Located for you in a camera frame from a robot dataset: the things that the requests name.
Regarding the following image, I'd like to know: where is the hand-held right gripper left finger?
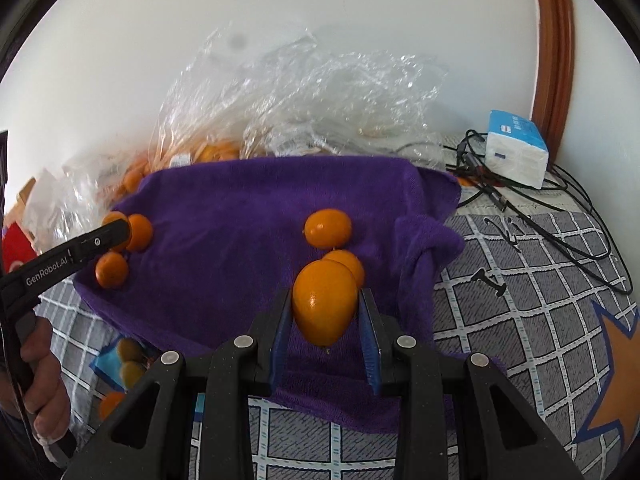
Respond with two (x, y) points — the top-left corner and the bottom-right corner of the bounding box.
(70, 287), (296, 480)

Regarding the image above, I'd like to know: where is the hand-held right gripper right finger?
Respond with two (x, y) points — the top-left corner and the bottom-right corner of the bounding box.
(357, 287), (586, 480)

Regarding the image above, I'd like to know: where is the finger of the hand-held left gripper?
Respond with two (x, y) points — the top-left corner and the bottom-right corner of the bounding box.
(67, 219), (132, 267)

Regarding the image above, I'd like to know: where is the small orange mandarin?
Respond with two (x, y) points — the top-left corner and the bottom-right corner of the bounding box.
(101, 211), (130, 253)
(303, 208), (353, 250)
(322, 249), (366, 288)
(125, 213), (154, 252)
(95, 251), (130, 289)
(292, 259), (360, 347)

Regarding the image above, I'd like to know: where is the purple towel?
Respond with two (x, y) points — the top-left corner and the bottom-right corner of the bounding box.
(72, 155), (508, 433)

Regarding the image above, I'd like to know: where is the pile of small oranges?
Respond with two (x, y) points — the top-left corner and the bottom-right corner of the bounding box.
(97, 337), (151, 421)

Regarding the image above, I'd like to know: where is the person's left hand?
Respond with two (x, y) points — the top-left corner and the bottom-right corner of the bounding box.
(20, 317), (72, 443)

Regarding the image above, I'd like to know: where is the red bag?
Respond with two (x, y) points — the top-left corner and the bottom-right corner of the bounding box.
(0, 225), (38, 273)

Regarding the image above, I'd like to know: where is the white plastic bag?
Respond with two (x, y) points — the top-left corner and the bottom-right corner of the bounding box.
(22, 167), (76, 241)

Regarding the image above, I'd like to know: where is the wooden chair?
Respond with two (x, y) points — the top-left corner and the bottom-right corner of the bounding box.
(15, 175), (41, 216)

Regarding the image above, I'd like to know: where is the blue plastic wrapper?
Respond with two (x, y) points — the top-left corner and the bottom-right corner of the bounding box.
(92, 337), (151, 391)

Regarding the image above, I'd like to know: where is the bagged orange heap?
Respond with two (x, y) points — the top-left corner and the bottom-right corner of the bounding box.
(107, 142), (241, 196)

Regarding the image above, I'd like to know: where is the grey checked tablecloth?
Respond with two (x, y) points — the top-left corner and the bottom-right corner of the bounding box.
(35, 130), (640, 480)

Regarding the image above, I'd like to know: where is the blue white tissue pack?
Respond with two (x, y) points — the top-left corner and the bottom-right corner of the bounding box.
(484, 109), (550, 191)

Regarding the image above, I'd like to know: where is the clear plastic bag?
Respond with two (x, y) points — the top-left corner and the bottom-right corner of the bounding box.
(60, 22), (451, 211)

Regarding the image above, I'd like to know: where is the tangle of black cables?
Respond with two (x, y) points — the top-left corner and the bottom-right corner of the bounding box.
(395, 129), (633, 296)

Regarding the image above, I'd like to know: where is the brown wooden door frame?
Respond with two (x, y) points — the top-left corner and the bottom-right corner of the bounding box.
(530, 0), (576, 161)

